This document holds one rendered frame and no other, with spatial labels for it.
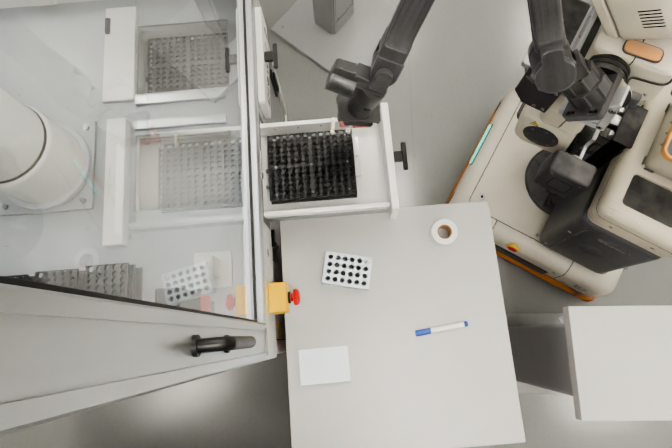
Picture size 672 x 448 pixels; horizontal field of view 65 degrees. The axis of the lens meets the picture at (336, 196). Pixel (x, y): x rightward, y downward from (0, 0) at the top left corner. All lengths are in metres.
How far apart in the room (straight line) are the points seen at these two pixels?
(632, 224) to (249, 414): 1.51
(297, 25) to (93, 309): 2.23
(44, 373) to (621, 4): 1.08
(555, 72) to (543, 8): 0.13
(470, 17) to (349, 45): 0.59
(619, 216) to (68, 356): 1.40
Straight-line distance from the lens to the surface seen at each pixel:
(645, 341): 1.61
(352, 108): 1.20
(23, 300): 0.36
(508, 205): 2.05
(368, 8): 2.61
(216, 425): 2.27
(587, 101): 1.17
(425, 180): 2.30
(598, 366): 1.56
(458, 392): 1.46
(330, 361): 1.41
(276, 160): 1.37
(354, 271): 1.40
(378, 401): 1.43
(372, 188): 1.40
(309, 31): 2.54
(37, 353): 0.37
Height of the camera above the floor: 2.18
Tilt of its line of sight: 75 degrees down
